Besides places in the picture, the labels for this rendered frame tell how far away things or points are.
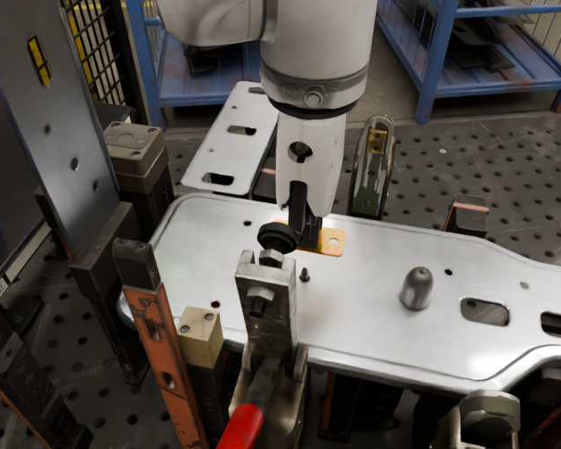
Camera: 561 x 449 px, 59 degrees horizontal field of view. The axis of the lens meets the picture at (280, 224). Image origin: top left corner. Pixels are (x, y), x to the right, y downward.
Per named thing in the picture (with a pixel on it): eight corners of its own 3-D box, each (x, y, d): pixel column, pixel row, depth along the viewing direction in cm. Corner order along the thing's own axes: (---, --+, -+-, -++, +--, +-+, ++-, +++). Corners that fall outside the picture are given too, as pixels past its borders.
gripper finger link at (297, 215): (297, 232, 41) (304, 234, 47) (313, 140, 42) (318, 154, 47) (283, 229, 42) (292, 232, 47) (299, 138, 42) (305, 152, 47)
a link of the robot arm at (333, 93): (361, 91, 35) (357, 127, 37) (374, 35, 41) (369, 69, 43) (246, 77, 36) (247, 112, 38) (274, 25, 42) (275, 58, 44)
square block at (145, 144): (196, 283, 95) (164, 126, 69) (180, 318, 90) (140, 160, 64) (157, 276, 96) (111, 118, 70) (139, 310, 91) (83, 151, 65)
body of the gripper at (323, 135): (352, 119, 36) (338, 227, 44) (367, 53, 43) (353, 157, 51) (251, 106, 37) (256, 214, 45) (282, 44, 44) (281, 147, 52)
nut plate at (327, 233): (346, 232, 54) (347, 224, 53) (341, 257, 52) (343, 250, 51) (272, 219, 55) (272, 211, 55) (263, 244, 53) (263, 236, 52)
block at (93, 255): (168, 325, 89) (133, 201, 67) (141, 387, 80) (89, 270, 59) (153, 322, 89) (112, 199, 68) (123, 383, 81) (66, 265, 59)
